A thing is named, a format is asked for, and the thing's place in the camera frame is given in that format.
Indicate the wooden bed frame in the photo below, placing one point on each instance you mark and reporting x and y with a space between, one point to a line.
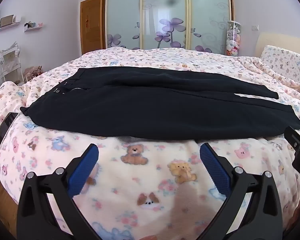
1 197

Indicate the white wall shelf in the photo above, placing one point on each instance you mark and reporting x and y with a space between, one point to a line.
32 25
7 22

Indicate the clear tube of plush toys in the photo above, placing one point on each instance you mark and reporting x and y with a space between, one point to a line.
233 38

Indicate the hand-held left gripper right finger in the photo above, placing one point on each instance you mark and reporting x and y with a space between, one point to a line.
213 166

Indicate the black pants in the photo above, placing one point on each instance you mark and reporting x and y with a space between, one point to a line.
150 107

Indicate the frosted glass floral wardrobe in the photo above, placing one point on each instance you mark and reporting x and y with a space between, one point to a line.
165 15

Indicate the wooden door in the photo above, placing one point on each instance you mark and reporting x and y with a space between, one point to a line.
91 26

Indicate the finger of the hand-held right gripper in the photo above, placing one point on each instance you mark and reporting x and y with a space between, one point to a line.
296 138

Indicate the cream bed headboard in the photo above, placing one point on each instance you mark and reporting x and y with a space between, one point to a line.
282 45

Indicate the black smartphone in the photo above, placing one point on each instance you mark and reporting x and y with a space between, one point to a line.
3 130

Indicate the bed with teddy-print blanket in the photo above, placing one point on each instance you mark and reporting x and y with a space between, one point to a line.
145 185

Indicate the white wall socket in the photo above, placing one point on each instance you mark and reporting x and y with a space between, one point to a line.
254 27

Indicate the teddy bear printed pillow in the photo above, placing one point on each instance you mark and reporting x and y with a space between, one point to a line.
286 61

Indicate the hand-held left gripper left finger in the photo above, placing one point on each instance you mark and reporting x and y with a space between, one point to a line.
86 166

